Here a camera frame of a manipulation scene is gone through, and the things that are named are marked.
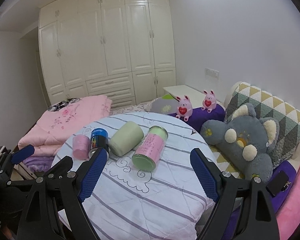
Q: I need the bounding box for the blue black towel can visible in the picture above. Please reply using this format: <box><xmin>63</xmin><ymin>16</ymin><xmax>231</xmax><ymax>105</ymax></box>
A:
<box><xmin>88</xmin><ymin>128</ymin><xmax>109</xmax><ymax>158</ymax></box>

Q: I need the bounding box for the folded pink blanket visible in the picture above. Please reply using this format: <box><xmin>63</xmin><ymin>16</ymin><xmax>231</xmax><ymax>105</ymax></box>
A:
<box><xmin>18</xmin><ymin>95</ymin><xmax>112</xmax><ymax>157</ymax></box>

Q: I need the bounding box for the folded purple blanket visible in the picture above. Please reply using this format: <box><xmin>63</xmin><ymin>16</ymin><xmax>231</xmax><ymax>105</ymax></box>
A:
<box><xmin>23</xmin><ymin>156</ymin><xmax>55</xmax><ymax>172</ymax></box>

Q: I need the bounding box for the left pink bunny toy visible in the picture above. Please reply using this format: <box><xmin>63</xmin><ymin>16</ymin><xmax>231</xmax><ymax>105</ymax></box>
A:
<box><xmin>175</xmin><ymin>95</ymin><xmax>193</xmax><ymax>122</ymax></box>

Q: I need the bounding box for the light green cup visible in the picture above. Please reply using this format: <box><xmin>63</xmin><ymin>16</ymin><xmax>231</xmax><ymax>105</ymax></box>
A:
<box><xmin>109</xmin><ymin>121</ymin><xmax>144</xmax><ymax>157</ymax></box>

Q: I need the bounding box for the triangle pattern quilted headboard cover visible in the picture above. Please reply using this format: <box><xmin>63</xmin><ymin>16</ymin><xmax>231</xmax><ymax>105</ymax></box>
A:
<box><xmin>225</xmin><ymin>81</ymin><xmax>300</xmax><ymax>168</ymax></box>

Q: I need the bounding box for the white bedside table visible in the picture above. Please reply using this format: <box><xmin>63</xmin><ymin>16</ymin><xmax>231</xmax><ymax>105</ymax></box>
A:
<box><xmin>162</xmin><ymin>84</ymin><xmax>222</xmax><ymax>108</ymax></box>

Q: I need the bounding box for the right pink bunny toy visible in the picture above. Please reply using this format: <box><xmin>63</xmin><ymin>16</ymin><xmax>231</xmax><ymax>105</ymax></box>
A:
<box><xmin>202</xmin><ymin>90</ymin><xmax>217</xmax><ymax>113</ymax></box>

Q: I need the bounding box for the pink green labelled can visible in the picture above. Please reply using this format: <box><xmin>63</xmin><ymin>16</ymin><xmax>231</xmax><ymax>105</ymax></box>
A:
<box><xmin>132</xmin><ymin>126</ymin><xmax>168</xmax><ymax>172</ymax></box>

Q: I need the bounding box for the pink bunny toy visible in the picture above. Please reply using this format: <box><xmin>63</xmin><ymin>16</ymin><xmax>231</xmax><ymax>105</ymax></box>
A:
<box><xmin>175</xmin><ymin>95</ymin><xmax>193</xmax><ymax>122</ymax></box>
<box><xmin>202</xmin><ymin>90</ymin><xmax>217</xmax><ymax>113</ymax></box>

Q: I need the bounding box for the pink fuzzy blanket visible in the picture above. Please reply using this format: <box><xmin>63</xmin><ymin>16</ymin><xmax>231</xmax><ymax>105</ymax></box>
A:
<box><xmin>276</xmin><ymin>168</ymin><xmax>300</xmax><ymax>239</ymax></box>

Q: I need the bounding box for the grey plush elephant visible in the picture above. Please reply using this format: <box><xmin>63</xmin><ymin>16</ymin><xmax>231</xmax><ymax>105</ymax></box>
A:
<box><xmin>200</xmin><ymin>103</ymin><xmax>280</xmax><ymax>183</ymax></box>

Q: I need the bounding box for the black phone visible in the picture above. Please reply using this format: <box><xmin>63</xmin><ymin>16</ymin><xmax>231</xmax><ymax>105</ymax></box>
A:
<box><xmin>266</xmin><ymin>171</ymin><xmax>289</xmax><ymax>197</ymax></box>

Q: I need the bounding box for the white wall switch panel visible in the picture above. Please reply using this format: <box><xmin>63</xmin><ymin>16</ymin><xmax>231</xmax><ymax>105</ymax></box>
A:
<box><xmin>205</xmin><ymin>68</ymin><xmax>219</xmax><ymax>79</ymax></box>

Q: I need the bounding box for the grey pillow green flower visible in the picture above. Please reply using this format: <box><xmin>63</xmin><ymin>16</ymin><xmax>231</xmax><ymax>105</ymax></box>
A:
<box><xmin>145</xmin><ymin>94</ymin><xmax>179</xmax><ymax>115</ymax></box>

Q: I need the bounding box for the small pink cup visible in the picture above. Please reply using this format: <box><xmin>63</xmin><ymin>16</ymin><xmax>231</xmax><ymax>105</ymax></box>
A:
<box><xmin>72</xmin><ymin>134</ymin><xmax>90</xmax><ymax>160</ymax></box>

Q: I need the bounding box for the cream white wardrobe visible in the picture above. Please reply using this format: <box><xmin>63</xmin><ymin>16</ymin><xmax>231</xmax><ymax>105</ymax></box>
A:
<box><xmin>38</xmin><ymin>0</ymin><xmax>176</xmax><ymax>107</ymax></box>

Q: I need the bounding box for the striped white quilt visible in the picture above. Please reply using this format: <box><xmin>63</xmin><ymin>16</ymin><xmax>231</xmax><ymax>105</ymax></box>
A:
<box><xmin>50</xmin><ymin>112</ymin><xmax>220</xmax><ymax>240</ymax></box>

